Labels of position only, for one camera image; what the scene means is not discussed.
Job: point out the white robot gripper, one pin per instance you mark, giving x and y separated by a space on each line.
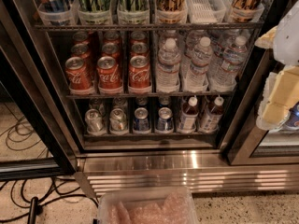
287 38

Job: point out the orange gold can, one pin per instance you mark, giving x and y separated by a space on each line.
170 11
243 10

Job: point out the fridge glass door right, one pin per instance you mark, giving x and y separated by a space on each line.
244 142

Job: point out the fridge glass door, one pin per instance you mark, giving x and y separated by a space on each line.
244 142
25 54

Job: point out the white empty shelf tray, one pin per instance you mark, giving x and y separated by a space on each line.
206 11

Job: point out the blue can front right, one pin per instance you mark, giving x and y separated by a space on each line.
165 123

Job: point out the steel fridge base grille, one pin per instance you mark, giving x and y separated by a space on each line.
200 171

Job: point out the red cola can front right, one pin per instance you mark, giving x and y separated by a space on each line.
139 75

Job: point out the red cola can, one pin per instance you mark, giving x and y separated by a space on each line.
139 75
139 49
112 50
83 51
109 75
79 76

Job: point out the red cola can middle right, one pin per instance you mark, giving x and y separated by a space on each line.
139 49

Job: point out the blue can front left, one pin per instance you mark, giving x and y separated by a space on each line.
141 122

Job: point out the green can right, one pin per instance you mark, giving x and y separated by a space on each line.
133 12

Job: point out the green can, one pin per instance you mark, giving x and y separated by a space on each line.
94 11
133 12

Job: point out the silver can front right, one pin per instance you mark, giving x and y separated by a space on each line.
118 122

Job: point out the silver can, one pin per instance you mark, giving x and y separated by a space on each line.
94 122
118 122

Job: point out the red cola can front middle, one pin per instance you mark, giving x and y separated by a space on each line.
109 75

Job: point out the red cola can middle centre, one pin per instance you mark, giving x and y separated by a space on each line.
112 50

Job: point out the silver can front left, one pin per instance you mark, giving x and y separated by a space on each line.
94 122

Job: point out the green can left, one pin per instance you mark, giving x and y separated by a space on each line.
94 11

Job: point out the red cola can middle left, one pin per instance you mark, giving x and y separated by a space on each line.
83 51

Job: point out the red cola can front left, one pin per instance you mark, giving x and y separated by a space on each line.
79 76

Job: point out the blue red can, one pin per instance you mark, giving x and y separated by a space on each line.
58 12

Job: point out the fridge glass door left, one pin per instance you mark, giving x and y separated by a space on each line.
25 54

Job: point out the water bottle front right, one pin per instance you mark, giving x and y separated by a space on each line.
233 57

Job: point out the water bottle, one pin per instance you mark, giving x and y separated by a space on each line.
167 66
200 60
233 57

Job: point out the water bottle front middle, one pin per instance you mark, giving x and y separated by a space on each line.
200 60

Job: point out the tea bottle right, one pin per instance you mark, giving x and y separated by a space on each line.
212 115

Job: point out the tea bottle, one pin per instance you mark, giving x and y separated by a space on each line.
188 115
212 115

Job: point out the tea bottle left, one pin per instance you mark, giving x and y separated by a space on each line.
188 115

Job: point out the water bottle front left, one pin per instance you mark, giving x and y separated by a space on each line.
167 66

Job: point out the clear plastic bin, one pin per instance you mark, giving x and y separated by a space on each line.
156 205

